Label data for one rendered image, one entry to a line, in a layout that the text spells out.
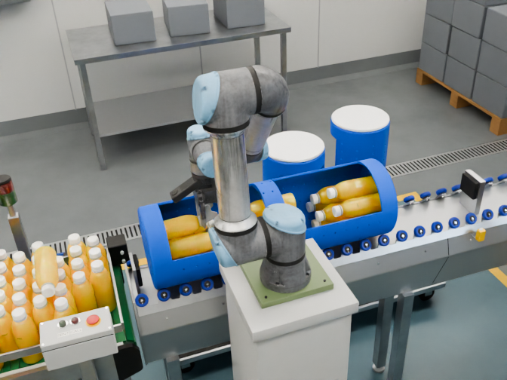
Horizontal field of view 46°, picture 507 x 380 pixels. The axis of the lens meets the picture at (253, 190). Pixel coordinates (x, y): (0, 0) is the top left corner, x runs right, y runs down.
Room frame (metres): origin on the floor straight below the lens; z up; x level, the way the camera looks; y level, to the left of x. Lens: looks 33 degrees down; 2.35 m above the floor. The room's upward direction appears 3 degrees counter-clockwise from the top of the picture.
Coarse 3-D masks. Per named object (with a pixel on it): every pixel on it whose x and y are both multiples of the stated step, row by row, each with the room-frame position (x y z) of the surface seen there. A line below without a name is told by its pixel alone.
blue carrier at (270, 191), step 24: (336, 168) 1.89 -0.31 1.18; (360, 168) 1.95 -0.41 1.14; (384, 168) 1.80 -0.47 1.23; (264, 192) 1.68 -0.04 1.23; (288, 192) 1.87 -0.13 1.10; (312, 192) 1.90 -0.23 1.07; (384, 192) 1.72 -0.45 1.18; (144, 216) 1.57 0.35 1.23; (168, 216) 1.74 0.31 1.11; (312, 216) 1.85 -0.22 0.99; (360, 216) 1.66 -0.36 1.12; (384, 216) 1.68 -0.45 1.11; (144, 240) 1.59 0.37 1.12; (336, 240) 1.64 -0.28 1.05; (168, 264) 1.46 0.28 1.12; (192, 264) 1.48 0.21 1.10; (216, 264) 1.50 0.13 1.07
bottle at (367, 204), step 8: (352, 200) 1.74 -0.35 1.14; (360, 200) 1.74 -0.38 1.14; (368, 200) 1.74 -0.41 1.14; (376, 200) 1.75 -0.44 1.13; (344, 208) 1.72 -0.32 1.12; (352, 208) 1.71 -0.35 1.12; (360, 208) 1.72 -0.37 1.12; (368, 208) 1.72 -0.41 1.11; (376, 208) 1.73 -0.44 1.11; (344, 216) 1.72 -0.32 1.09; (352, 216) 1.71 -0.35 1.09
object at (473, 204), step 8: (464, 176) 1.97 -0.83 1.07; (472, 176) 1.95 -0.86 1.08; (464, 184) 1.97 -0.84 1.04; (472, 184) 1.92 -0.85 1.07; (480, 184) 1.90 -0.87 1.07; (464, 192) 1.96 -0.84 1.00; (472, 192) 1.91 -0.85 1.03; (480, 192) 1.91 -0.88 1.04; (464, 200) 1.97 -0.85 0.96; (472, 200) 1.93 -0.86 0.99; (480, 200) 1.91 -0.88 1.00; (472, 208) 1.92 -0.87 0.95
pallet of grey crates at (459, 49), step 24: (432, 0) 5.25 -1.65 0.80; (456, 0) 4.94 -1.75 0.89; (480, 0) 4.66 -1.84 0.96; (504, 0) 4.65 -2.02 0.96; (432, 24) 5.21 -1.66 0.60; (456, 24) 4.89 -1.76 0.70; (480, 24) 4.61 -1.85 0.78; (504, 24) 4.37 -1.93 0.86; (432, 48) 5.17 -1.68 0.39; (456, 48) 4.86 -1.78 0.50; (480, 48) 4.60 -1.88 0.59; (504, 48) 4.32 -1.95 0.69; (432, 72) 5.12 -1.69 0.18; (456, 72) 4.80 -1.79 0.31; (480, 72) 4.54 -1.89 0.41; (504, 72) 4.28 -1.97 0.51; (456, 96) 4.75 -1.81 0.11; (480, 96) 4.48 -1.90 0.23; (504, 96) 4.24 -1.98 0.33; (504, 120) 4.22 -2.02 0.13
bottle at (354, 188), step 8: (368, 176) 1.83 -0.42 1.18; (336, 184) 1.80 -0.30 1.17; (344, 184) 1.78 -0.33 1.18; (352, 184) 1.78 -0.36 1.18; (360, 184) 1.79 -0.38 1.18; (368, 184) 1.79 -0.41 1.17; (336, 192) 1.76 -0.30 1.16; (344, 192) 1.76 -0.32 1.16; (352, 192) 1.76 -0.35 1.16; (360, 192) 1.77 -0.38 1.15; (368, 192) 1.78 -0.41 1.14; (376, 192) 1.80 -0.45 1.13
